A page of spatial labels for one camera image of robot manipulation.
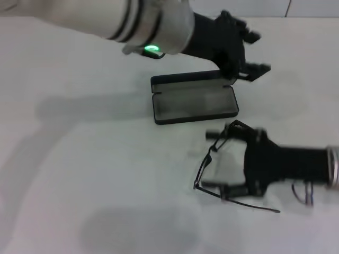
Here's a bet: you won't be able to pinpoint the dark right gripper cable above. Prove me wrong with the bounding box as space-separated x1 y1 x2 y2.
291 181 316 209

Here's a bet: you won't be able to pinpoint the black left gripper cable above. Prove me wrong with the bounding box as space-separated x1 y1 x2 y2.
142 50 166 60

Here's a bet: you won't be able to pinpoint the black glasses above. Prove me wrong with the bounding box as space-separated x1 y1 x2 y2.
193 119 281 214

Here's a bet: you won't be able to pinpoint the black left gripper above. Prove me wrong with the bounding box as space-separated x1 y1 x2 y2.
184 10 272 82

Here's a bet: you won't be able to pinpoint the black glasses case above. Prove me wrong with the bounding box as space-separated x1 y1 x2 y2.
150 69 239 125

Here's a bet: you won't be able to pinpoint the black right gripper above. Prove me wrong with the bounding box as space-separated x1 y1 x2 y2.
201 123 331 201

